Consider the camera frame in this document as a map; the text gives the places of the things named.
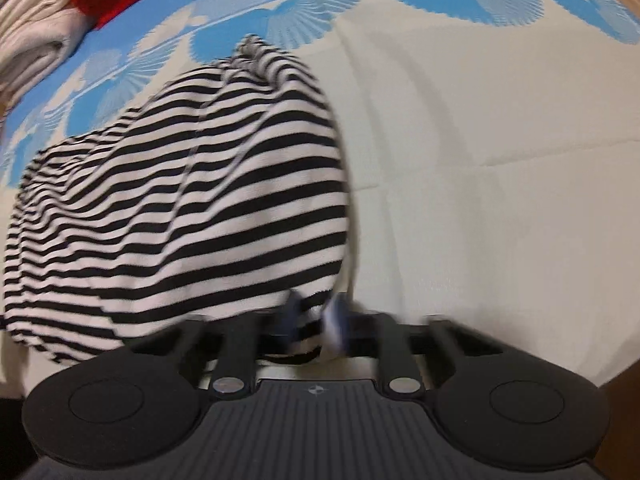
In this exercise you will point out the blue white printed bedsheet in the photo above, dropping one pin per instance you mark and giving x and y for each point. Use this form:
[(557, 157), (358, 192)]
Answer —
[(475, 170)]

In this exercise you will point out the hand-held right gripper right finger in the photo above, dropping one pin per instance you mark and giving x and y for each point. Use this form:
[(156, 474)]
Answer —
[(336, 327)]

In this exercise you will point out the black white striped garment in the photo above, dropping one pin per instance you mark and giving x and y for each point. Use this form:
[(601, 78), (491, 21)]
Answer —
[(200, 200)]

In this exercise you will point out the folded white grey cloth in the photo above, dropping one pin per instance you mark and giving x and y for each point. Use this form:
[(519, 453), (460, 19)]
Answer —
[(35, 25)]

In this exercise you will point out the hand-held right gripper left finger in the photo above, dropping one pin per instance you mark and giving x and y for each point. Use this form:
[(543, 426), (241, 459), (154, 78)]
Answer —
[(291, 312)]

